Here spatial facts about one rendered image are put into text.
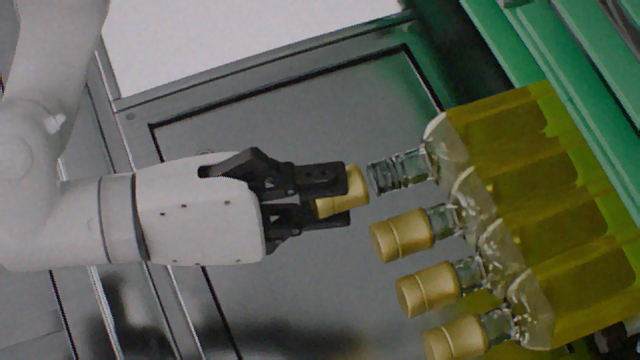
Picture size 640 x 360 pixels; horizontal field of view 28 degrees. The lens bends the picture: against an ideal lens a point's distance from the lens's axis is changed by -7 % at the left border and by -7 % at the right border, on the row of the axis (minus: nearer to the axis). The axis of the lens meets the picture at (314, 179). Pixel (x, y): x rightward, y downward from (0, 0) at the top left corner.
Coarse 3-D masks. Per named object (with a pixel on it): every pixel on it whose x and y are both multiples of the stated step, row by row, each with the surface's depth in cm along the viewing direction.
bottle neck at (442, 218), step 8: (424, 208) 108; (432, 208) 108; (440, 208) 108; (448, 208) 108; (432, 216) 107; (440, 216) 107; (448, 216) 107; (456, 216) 107; (432, 224) 107; (440, 224) 107; (448, 224) 107; (456, 224) 108; (432, 232) 107; (440, 232) 107; (448, 232) 108; (456, 232) 108
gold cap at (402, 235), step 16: (416, 208) 108; (384, 224) 107; (400, 224) 107; (416, 224) 107; (384, 240) 106; (400, 240) 106; (416, 240) 107; (432, 240) 107; (384, 256) 106; (400, 256) 107
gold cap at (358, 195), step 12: (348, 168) 110; (348, 180) 109; (360, 180) 109; (348, 192) 109; (360, 192) 109; (312, 204) 111; (324, 204) 109; (336, 204) 109; (348, 204) 110; (360, 204) 110; (324, 216) 110
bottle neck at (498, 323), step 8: (488, 312) 101; (496, 312) 101; (504, 312) 101; (488, 320) 100; (496, 320) 100; (504, 320) 100; (512, 320) 100; (488, 328) 100; (496, 328) 100; (504, 328) 100; (512, 328) 100; (488, 336) 100; (496, 336) 100; (504, 336) 100; (512, 336) 101; (488, 344) 100; (496, 344) 101
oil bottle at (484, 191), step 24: (552, 144) 109; (576, 144) 109; (480, 168) 108; (504, 168) 108; (528, 168) 108; (552, 168) 108; (576, 168) 108; (600, 168) 108; (456, 192) 108; (480, 192) 107; (504, 192) 107; (528, 192) 106; (552, 192) 107; (480, 216) 106
